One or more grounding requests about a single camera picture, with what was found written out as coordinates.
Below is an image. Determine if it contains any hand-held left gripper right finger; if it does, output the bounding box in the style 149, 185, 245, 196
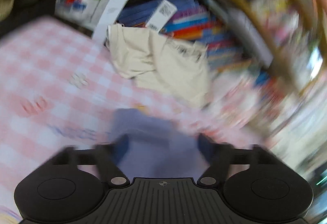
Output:
197, 134, 284, 186

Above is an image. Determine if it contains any cream tote bag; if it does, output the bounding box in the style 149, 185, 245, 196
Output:
105, 23, 212, 109

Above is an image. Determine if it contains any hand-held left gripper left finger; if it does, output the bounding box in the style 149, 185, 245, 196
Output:
52, 134, 129, 186

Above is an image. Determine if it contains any white pen cup green rim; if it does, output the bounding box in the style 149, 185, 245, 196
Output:
55, 0, 105, 25

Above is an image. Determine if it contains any row of books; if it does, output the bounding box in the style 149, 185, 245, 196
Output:
116, 0, 271, 92

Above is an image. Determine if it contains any pink checked desk mat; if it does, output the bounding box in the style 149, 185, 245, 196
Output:
0, 16, 269, 224

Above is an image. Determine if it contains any white barcode box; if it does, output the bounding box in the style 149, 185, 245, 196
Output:
145, 0, 178, 34

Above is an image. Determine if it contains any purple and brown sweater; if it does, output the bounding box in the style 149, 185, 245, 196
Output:
110, 109, 212, 179

